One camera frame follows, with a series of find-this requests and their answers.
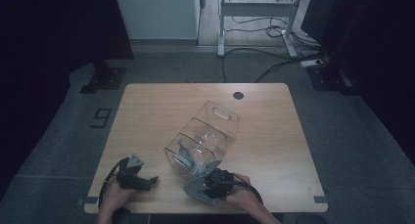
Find dark curtain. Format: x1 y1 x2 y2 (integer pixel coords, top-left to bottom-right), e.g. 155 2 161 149
300 0 415 168
0 0 135 202

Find black floor cable bundle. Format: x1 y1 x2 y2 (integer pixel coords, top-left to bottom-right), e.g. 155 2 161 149
224 16 322 52

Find white power strip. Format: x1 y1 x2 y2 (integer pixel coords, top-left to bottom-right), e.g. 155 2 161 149
300 58 325 68

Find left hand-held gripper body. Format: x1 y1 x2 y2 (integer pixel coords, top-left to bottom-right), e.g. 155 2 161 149
115 153 146 190

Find person's right hand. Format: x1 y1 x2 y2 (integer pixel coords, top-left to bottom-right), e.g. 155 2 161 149
225 173 262 212

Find clear acrylic divided organizer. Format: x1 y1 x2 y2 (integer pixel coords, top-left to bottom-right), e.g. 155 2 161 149
163 100 241 182

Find black stand base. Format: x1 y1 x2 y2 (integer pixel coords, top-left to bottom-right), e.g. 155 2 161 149
306 66 358 96
79 59 127 95

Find right hand-held gripper black cable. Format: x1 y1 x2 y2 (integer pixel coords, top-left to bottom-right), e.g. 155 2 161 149
233 178 263 205

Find person's left hand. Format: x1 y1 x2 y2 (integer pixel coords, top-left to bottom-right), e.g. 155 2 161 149
99 180 140 220

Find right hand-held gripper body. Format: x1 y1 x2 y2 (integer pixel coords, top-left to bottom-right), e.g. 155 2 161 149
183 167 236 207

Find long black floor cable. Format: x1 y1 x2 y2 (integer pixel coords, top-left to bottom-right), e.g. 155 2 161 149
221 47 324 84

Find hand-held gripper black cable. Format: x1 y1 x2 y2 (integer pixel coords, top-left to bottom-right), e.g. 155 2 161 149
97 157 128 208
233 178 263 205

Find left hand-held gripper black cable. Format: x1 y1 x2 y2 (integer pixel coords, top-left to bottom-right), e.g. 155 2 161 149
97 157 128 208

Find white desk frame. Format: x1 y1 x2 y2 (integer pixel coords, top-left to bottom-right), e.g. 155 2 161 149
216 0 306 58

